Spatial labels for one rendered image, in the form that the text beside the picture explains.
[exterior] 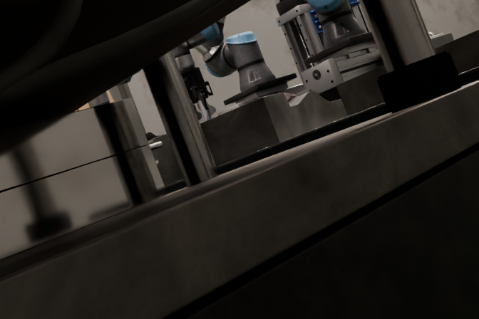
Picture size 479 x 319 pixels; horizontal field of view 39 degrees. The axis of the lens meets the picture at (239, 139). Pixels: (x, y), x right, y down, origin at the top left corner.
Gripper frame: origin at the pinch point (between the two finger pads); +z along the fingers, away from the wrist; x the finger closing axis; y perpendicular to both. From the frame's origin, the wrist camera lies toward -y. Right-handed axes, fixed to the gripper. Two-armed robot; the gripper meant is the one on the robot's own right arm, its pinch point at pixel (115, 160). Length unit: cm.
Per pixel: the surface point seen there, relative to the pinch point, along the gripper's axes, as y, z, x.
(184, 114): -29, 6, -138
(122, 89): 78, -53, 183
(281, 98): 13, 5, -98
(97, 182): -44, 11, -131
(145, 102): 86, -40, 177
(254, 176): -49, 16, -192
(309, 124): 22, 13, -93
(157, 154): -8, 6, -63
